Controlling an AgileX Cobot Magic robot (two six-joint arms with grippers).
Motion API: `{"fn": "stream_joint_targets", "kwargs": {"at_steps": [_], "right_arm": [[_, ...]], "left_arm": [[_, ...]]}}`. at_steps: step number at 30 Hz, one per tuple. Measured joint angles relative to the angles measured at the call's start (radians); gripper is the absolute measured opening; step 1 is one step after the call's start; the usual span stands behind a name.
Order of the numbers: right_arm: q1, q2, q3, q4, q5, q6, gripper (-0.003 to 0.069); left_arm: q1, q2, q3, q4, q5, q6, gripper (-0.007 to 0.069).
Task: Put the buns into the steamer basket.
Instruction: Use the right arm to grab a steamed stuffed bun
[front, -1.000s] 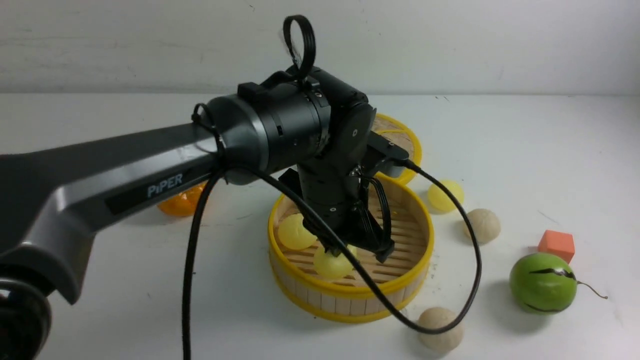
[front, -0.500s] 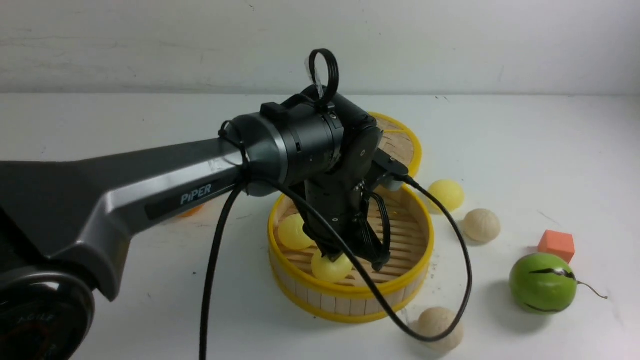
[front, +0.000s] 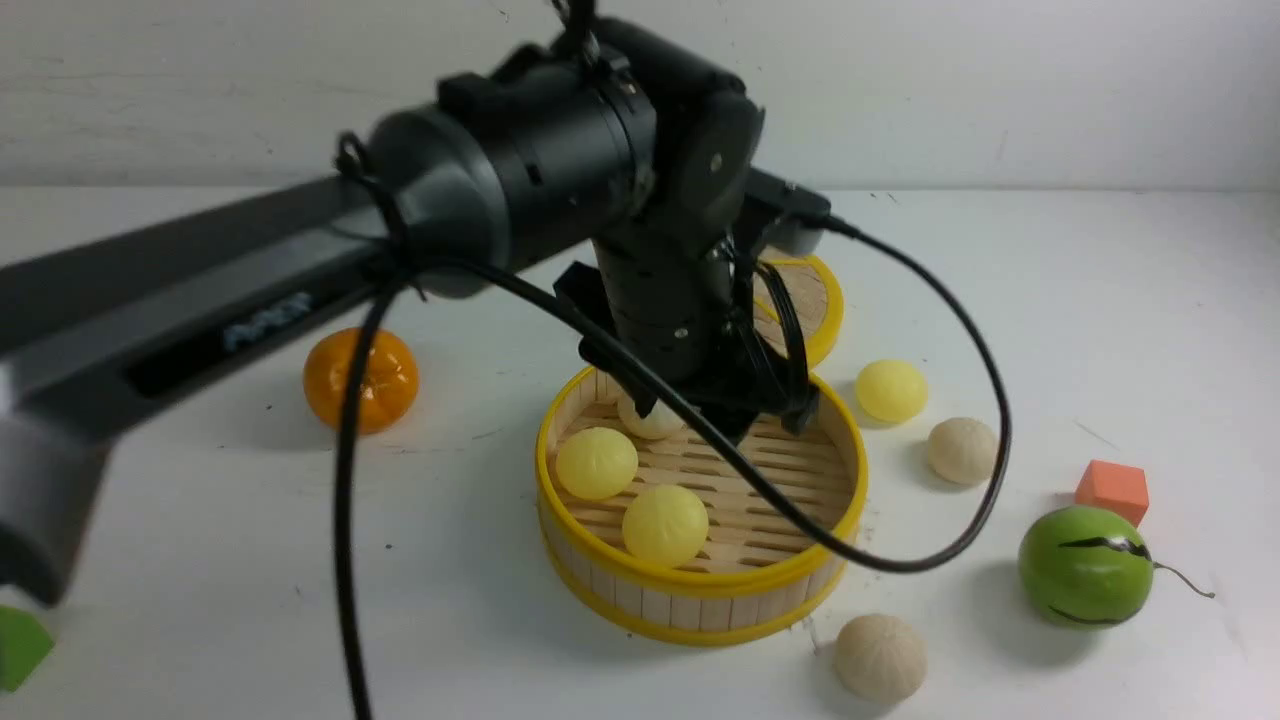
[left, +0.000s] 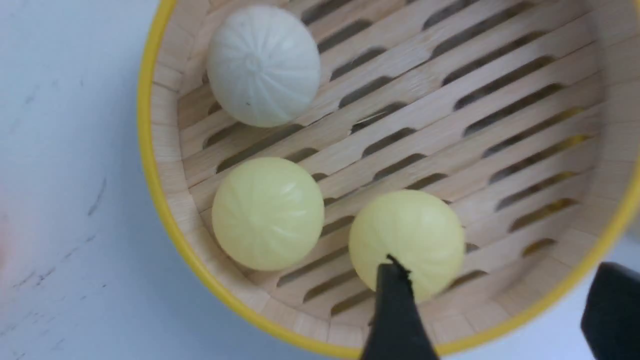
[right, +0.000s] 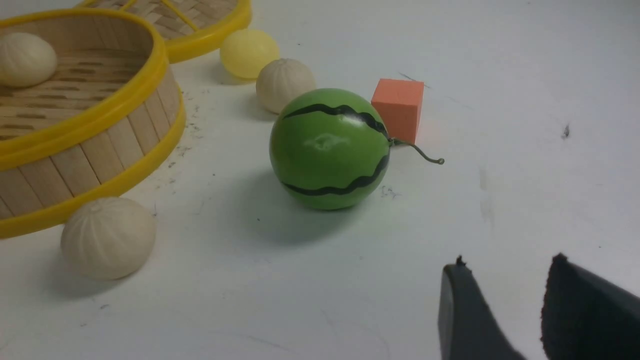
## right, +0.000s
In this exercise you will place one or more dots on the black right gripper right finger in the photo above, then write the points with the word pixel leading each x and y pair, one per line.
pixel 586 317

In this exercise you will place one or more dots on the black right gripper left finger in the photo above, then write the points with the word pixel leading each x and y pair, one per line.
pixel 467 328

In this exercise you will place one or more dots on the white bun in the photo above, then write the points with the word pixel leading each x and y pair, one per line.
pixel 26 60
pixel 108 238
pixel 281 81

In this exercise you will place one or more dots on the yellow bun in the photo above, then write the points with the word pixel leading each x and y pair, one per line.
pixel 244 53

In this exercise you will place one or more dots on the bamboo steamer lid yellow rim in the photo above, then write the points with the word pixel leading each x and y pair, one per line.
pixel 191 28

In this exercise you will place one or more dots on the bamboo steamer tray yellow rim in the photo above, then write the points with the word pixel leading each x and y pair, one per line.
pixel 109 116

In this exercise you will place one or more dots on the green toy watermelon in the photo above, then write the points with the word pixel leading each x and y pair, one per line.
pixel 330 148

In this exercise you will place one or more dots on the orange foam cube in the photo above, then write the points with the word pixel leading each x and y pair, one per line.
pixel 399 104

